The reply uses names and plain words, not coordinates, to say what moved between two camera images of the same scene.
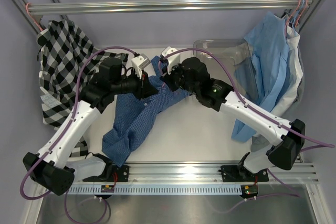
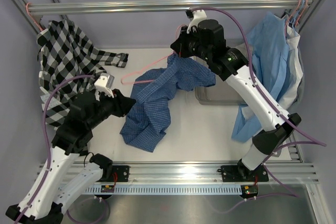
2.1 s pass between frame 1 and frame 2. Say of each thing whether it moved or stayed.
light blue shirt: stayed
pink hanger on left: stayed
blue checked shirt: moved
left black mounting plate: stayed
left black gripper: moved
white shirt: stayed
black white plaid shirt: stayed
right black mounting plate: stayed
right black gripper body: moved
